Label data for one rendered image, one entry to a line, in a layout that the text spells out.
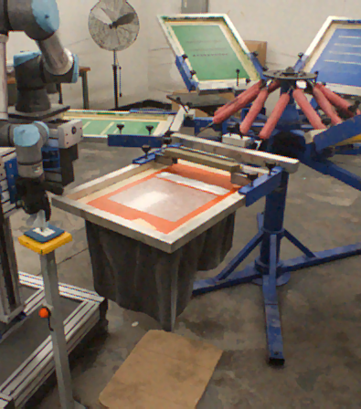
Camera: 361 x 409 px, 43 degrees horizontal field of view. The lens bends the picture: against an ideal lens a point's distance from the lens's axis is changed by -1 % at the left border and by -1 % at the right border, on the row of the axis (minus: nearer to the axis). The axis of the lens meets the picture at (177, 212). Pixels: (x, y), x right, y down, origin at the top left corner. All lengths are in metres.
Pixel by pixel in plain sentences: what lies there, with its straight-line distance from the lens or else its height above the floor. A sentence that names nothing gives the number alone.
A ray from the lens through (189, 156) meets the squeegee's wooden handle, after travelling 2.03.
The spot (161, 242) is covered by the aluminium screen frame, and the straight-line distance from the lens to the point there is 1.49.
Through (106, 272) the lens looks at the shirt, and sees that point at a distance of 1.95.
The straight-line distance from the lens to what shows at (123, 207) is 1.79.
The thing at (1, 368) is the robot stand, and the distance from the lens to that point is 2.27.
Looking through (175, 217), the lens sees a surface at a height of 0.96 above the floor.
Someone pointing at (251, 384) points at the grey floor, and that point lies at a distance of 2.40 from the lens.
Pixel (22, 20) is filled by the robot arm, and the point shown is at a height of 1.63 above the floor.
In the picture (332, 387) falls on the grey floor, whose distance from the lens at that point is 2.48.
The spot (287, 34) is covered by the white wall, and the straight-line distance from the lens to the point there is 6.31.
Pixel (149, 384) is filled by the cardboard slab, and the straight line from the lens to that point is 2.34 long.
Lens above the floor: 1.72
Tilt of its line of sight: 26 degrees down
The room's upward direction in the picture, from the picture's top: 1 degrees clockwise
